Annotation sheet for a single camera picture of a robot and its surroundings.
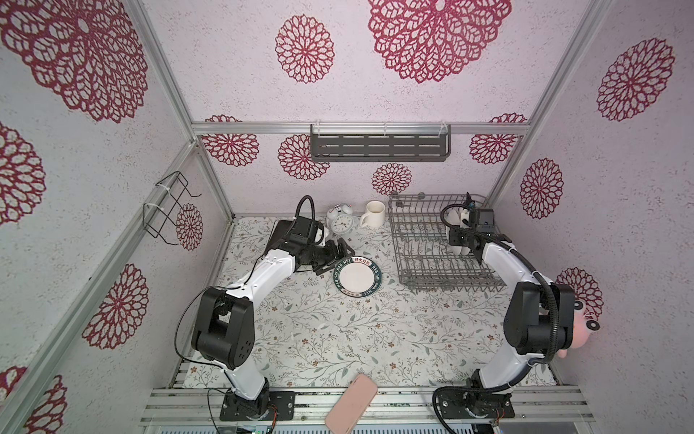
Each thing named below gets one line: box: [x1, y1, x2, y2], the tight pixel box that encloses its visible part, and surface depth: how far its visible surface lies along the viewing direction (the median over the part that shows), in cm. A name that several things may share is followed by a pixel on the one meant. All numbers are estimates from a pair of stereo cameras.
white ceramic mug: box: [360, 199, 386, 228], surface depth 115 cm
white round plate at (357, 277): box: [332, 255, 383, 298], surface depth 102 cm
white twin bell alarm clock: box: [326, 204, 356, 236], surface depth 111 cm
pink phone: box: [325, 373, 378, 434], surface depth 75 cm
